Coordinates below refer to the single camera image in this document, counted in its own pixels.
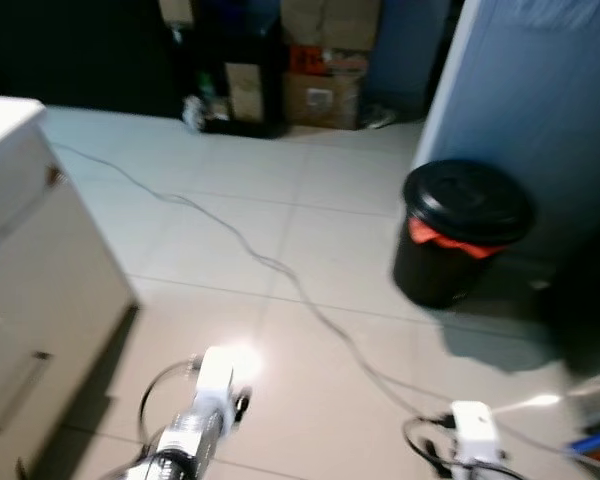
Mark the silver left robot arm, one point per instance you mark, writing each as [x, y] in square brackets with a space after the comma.
[180, 442]

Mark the beige floor cabinet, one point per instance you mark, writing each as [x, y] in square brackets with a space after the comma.
[50, 280]

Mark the black lidded trash bin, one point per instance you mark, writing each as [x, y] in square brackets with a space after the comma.
[440, 275]

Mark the orange bin liner bag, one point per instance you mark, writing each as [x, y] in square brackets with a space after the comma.
[450, 240]

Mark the flat cardboard sheet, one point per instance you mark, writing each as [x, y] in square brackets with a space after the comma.
[245, 92]

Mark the labelled cardboard box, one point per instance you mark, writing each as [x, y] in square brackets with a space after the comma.
[320, 100]

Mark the black storage shelf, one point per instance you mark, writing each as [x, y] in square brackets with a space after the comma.
[212, 55]

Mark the large plain cardboard box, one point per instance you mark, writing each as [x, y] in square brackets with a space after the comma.
[330, 22]

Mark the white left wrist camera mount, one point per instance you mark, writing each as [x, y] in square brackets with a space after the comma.
[215, 375]

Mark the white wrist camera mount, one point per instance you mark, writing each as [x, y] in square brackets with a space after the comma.
[215, 375]
[472, 425]

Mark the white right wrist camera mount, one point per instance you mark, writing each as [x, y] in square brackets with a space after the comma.
[472, 425]

